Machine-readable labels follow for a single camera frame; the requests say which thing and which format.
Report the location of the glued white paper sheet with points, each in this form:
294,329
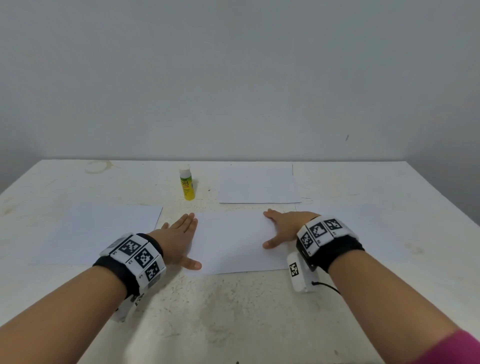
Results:
259,184
232,240

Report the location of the pink sleeve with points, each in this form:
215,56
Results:
454,351

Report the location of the person's right forearm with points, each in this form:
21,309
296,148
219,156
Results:
390,307

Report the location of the stack of white paper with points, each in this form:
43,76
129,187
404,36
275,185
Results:
382,229
94,234

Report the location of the person's right hand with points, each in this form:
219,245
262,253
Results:
292,223

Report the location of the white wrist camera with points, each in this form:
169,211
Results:
300,274
129,306

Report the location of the black marker wristband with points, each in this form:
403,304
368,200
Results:
131,262
328,241

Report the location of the person's left forearm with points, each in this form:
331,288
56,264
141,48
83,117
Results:
56,322

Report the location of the yellow glue stick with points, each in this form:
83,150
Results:
187,186

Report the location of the person's left hand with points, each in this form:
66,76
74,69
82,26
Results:
174,241

